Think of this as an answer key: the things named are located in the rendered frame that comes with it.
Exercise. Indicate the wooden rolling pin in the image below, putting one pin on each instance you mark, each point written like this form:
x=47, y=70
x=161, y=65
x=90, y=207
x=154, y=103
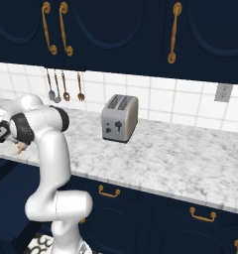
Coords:
x=22, y=148

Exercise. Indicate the hanging wooden spatula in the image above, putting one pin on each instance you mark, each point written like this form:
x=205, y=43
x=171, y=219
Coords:
x=65, y=95

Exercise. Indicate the hanging wooden fork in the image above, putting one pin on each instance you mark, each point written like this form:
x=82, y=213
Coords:
x=80, y=96

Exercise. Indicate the hanging metal spoon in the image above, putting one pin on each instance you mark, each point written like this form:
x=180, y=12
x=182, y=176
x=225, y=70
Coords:
x=57, y=97

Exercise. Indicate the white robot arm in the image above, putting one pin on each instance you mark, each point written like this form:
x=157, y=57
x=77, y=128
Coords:
x=51, y=155

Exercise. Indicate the navy drawer front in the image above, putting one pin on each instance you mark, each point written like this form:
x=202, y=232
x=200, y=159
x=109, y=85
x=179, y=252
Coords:
x=134, y=195
x=177, y=208

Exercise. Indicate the hanging metal ladle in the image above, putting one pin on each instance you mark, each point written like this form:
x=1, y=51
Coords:
x=50, y=94

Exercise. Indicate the silver toaster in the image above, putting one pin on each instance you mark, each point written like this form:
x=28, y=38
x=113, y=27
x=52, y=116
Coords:
x=119, y=119

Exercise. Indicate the navy wall cupboard door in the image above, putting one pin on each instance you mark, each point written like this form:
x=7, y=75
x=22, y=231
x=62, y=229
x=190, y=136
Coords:
x=210, y=39
x=111, y=36
x=18, y=29

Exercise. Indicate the grey wall socket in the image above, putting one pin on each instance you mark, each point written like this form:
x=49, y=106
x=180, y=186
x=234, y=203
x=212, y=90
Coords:
x=223, y=92

